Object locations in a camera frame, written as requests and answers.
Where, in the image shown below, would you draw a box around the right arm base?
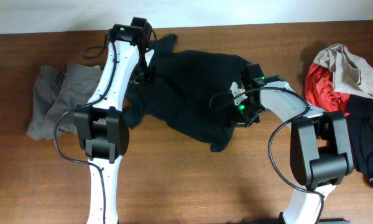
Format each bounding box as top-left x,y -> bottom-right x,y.
278,212 -> 351,224

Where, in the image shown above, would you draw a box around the dark green t-shirt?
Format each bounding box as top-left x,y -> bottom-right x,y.
124,34 -> 249,152

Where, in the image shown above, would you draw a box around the black garment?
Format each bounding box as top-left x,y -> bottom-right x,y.
346,95 -> 373,187

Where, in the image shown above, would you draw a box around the grey folded trousers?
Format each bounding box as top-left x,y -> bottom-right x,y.
27,63 -> 102,140

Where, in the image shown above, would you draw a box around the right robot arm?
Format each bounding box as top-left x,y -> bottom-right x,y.
229,75 -> 354,224

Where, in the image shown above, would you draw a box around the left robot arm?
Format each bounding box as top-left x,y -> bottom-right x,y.
73,22 -> 155,223

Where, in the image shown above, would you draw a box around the beige garment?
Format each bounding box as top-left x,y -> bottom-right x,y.
312,44 -> 373,99

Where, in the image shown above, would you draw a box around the red garment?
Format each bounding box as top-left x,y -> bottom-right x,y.
305,63 -> 351,116

